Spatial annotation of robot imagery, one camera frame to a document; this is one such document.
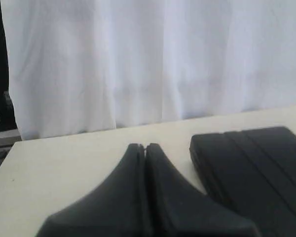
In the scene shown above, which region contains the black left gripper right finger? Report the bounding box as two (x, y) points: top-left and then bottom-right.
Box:
(145, 143), (260, 237)

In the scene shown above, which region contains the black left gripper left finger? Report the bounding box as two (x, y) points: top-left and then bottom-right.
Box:
(37, 144), (148, 237)

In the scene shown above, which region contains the black plastic case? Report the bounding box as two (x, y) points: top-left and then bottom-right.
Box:
(189, 126), (296, 237)

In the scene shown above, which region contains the white backdrop curtain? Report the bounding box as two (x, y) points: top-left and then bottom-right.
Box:
(1, 0), (296, 140)

